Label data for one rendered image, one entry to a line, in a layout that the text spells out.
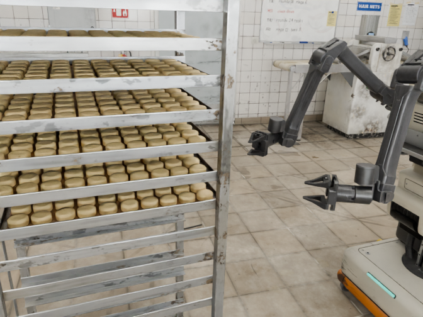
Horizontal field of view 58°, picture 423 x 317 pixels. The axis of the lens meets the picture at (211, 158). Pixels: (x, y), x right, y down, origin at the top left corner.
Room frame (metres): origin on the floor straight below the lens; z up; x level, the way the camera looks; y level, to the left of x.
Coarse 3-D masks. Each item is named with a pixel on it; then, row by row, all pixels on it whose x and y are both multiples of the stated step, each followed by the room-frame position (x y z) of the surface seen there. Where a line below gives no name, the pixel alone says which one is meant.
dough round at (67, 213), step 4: (60, 208) 0.91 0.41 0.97; (64, 208) 0.91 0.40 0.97; (68, 208) 0.91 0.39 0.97; (72, 208) 0.91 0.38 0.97; (56, 212) 0.89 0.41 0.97; (60, 212) 0.89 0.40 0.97; (64, 212) 0.89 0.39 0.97; (68, 212) 0.89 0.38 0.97; (72, 212) 0.89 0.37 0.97; (56, 216) 0.88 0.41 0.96; (60, 216) 0.87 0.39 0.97; (64, 216) 0.87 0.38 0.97; (68, 216) 0.88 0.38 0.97; (72, 216) 0.89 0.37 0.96; (60, 220) 0.87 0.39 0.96; (64, 220) 0.87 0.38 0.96
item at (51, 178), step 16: (128, 160) 1.06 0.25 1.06; (144, 160) 1.08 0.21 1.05; (160, 160) 1.11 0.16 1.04; (176, 160) 1.07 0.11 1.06; (192, 160) 1.07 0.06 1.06; (0, 176) 0.93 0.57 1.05; (16, 176) 0.95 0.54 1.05; (32, 176) 0.92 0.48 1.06; (48, 176) 0.92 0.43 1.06; (64, 176) 0.95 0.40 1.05; (80, 176) 0.95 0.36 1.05; (96, 176) 0.93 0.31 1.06; (112, 176) 0.94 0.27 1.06; (128, 176) 0.99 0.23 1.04; (144, 176) 0.95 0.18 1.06; (160, 176) 0.96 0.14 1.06; (0, 192) 0.82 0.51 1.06; (16, 192) 0.86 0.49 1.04
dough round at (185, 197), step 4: (184, 192) 1.03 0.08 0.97; (188, 192) 1.03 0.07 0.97; (192, 192) 1.03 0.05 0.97; (180, 196) 1.01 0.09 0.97; (184, 196) 1.01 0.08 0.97; (188, 196) 1.01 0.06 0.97; (192, 196) 1.01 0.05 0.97; (180, 200) 1.00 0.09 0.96; (184, 200) 0.99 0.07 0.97; (188, 200) 0.99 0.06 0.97; (192, 200) 1.00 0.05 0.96
